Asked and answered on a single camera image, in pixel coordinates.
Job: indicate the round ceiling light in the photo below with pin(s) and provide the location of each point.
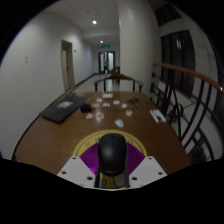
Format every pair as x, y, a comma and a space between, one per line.
94, 22

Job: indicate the glass double door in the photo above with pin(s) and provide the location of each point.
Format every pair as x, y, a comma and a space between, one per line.
106, 62

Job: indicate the black closed laptop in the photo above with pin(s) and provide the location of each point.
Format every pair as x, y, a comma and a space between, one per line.
63, 108

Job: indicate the small black box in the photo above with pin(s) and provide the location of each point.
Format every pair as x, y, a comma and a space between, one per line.
85, 108

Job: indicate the folded white paper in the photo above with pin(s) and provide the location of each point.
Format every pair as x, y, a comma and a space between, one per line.
107, 95

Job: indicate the wooden armchair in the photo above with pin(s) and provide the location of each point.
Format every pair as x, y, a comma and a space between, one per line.
118, 77

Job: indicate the beige side door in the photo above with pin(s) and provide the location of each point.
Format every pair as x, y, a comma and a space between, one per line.
68, 65

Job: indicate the white rectangular card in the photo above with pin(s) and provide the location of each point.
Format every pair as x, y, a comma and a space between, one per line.
157, 115

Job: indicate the small beige sticker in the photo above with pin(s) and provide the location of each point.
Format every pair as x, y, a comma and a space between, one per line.
89, 116

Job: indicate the dark framed window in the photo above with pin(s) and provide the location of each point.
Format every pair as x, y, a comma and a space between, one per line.
176, 63

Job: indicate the white wall switch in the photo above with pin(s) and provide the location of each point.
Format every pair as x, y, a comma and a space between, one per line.
26, 59

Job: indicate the black computer mouse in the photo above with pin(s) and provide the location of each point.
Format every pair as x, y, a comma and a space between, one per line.
112, 155

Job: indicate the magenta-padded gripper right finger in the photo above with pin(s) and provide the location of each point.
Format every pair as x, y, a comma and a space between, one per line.
148, 170

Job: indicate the small red white sticker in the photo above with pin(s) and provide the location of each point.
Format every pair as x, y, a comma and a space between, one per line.
129, 113

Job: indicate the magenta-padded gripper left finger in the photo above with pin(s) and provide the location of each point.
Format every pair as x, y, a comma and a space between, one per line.
75, 170

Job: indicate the small orange sticker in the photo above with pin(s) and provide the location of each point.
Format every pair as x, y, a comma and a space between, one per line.
100, 116

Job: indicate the green exit sign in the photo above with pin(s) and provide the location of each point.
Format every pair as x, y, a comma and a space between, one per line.
106, 46

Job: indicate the round yellow mouse pad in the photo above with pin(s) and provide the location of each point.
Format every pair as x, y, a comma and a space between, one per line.
87, 140

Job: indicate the black railing with wooden handrail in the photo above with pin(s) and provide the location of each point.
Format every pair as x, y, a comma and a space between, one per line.
186, 71

